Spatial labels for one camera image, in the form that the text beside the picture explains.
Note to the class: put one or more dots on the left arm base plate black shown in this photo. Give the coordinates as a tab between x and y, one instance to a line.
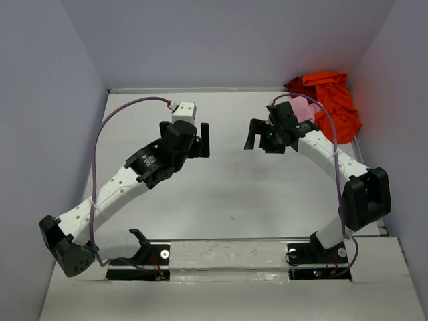
148	264

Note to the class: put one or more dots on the dark red t shirt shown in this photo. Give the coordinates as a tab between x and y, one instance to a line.
296	85

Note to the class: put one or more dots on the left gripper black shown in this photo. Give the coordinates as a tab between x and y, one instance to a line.
203	145

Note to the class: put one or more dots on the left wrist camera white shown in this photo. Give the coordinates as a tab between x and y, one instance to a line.
185	111

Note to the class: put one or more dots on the orange t shirt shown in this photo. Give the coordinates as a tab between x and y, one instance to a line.
332	92

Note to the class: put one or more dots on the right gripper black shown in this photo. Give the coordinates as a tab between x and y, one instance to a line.
260	126

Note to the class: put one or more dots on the pink t shirt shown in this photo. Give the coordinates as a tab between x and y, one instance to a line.
304	110

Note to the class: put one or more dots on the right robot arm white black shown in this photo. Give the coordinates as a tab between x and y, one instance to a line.
363	193

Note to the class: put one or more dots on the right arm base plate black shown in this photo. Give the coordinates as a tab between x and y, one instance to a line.
326	265

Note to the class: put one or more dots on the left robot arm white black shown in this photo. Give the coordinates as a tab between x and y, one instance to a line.
71	237

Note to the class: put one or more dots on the metal rail table back edge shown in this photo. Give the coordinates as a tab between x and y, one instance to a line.
193	89

